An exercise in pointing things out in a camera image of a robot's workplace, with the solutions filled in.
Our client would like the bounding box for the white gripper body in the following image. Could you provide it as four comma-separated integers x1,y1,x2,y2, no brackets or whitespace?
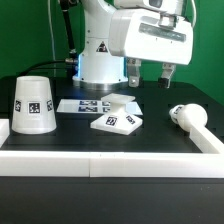
109,9,193,65

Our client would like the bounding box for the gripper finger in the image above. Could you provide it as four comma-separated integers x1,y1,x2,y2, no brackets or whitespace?
127,58,141,87
158,63,176,88

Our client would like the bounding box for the white lamp bulb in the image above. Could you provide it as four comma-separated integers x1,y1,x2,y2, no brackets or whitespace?
169,104,208,132

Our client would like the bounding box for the white lamp base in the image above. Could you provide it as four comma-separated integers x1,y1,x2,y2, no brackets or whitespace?
90,93,143,135

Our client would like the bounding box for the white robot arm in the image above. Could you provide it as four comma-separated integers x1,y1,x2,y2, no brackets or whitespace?
73,0,196,90

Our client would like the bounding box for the white lamp shade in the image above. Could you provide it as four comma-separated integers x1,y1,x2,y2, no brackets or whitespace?
12,76,56,134

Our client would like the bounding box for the white marker sheet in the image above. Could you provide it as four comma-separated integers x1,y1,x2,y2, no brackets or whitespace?
56,98,144,116

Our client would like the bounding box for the black cable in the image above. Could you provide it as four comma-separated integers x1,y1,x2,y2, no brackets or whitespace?
18,0,81,77

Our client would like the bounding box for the white right fence wall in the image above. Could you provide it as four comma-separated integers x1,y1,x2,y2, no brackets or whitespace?
189,126,224,155

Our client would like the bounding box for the white fence wall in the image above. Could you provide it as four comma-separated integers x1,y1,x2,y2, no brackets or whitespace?
0,150,224,178
0,119,9,148
189,126,224,155

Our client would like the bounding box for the white thin cable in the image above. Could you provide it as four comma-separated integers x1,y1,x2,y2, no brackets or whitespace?
47,0,58,77

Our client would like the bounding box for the white front fence wall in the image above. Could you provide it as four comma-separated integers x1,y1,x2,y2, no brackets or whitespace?
0,150,224,178

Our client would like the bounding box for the white left fence wall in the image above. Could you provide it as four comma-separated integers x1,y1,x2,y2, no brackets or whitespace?
0,119,9,148

